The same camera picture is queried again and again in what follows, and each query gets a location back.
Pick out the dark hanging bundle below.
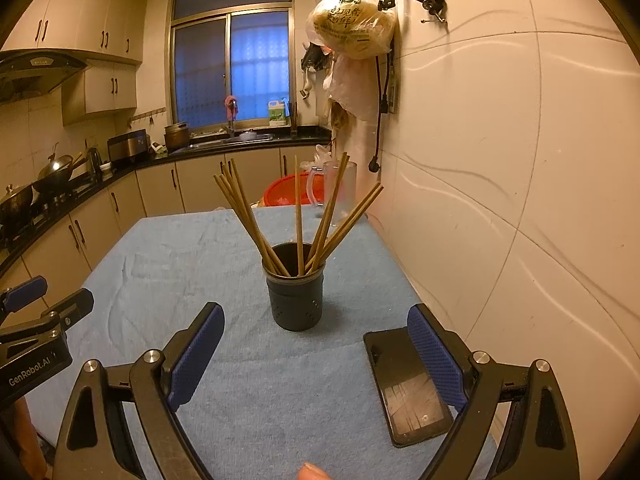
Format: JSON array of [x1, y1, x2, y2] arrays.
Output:
[[300, 42, 331, 98]]

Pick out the blue tablecloth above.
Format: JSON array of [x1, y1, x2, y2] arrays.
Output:
[[27, 205, 501, 480]]

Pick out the red plastic basket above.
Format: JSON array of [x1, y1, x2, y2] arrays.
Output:
[[263, 172, 321, 207]]

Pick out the cream base cabinets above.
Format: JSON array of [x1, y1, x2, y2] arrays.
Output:
[[0, 145, 331, 321]]

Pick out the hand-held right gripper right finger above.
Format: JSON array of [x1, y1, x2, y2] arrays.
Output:
[[406, 303, 581, 480]]

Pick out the person's left hand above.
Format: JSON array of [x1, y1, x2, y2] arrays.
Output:
[[14, 400, 41, 466]]

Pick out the black power cable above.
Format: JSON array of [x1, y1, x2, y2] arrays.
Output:
[[369, 55, 393, 173]]

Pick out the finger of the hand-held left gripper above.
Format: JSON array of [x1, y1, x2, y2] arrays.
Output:
[[0, 276, 49, 314], [42, 287, 95, 334]]

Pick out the brown cooking pot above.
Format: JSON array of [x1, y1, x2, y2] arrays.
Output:
[[164, 122, 191, 153]]

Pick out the cream wall cabinets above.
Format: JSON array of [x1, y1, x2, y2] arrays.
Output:
[[0, 0, 151, 126]]

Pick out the clear glass mug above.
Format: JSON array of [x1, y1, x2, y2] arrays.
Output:
[[306, 160, 358, 223]]

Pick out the gas stove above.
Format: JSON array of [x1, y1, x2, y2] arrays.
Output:
[[0, 170, 101, 251]]

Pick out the kitchen window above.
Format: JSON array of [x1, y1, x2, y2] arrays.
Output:
[[169, 0, 296, 133]]

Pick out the wall hook rail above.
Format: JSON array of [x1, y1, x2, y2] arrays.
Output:
[[127, 109, 168, 128]]

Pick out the black countertop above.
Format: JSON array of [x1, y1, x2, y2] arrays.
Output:
[[0, 127, 333, 281]]

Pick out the bunch of wooden chopsticks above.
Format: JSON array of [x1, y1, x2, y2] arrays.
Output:
[[213, 152, 385, 278]]

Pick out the person's right hand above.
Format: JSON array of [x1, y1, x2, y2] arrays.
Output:
[[297, 462, 332, 480]]

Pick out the plastic bag of bread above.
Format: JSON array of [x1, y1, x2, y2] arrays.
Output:
[[306, 0, 398, 59]]

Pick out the range hood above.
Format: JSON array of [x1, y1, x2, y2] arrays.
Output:
[[0, 49, 88, 103]]

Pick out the black utensil holder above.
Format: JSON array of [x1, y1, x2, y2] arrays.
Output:
[[263, 242, 327, 332]]

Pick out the wall socket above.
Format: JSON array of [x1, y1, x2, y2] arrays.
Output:
[[387, 50, 401, 113]]

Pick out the silver countertop appliance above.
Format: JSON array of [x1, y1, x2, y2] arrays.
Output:
[[106, 129, 151, 163]]

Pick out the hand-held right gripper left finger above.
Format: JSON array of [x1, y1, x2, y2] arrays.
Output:
[[52, 301, 226, 480]]

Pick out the pink plastic bag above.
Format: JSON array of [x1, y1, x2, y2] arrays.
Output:
[[325, 55, 386, 121]]

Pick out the black smartphone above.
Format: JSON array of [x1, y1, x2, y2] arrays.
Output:
[[363, 326, 455, 448]]

